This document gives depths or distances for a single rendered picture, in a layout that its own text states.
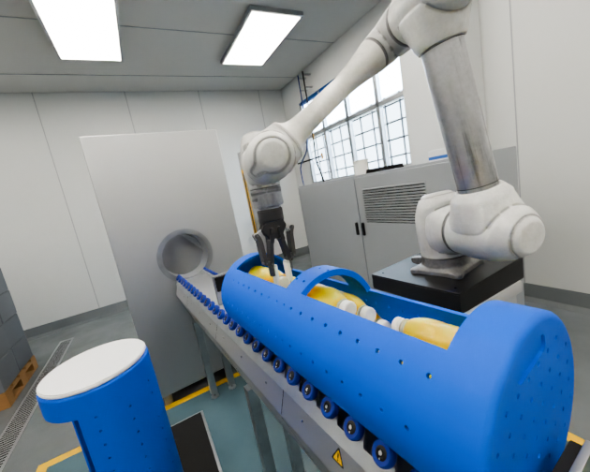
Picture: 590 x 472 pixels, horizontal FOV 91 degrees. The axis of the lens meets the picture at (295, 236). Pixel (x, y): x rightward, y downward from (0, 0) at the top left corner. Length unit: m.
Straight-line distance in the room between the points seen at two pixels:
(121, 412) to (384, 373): 0.78
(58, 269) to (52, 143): 1.84
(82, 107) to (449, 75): 5.31
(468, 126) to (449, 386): 0.63
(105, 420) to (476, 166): 1.18
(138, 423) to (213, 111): 5.29
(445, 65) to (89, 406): 1.25
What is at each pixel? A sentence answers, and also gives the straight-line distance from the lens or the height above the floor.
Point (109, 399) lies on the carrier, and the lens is 1.03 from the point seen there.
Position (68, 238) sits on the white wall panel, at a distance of 5.51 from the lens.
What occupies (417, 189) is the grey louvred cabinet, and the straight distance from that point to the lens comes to 2.29.
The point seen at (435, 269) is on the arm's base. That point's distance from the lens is 1.10.
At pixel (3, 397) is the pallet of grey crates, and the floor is 0.11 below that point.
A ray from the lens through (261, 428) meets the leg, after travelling 1.56.
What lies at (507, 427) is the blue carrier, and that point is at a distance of 0.45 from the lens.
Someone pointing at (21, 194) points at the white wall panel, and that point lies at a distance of 5.62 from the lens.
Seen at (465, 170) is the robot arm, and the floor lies 1.41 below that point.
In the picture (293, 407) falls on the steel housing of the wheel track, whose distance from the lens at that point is 0.88.
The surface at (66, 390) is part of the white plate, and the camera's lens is 1.04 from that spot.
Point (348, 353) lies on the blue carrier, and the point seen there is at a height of 1.16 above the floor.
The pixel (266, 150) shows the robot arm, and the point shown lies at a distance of 0.62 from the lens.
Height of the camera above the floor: 1.45
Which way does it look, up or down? 9 degrees down
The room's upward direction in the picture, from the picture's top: 11 degrees counter-clockwise
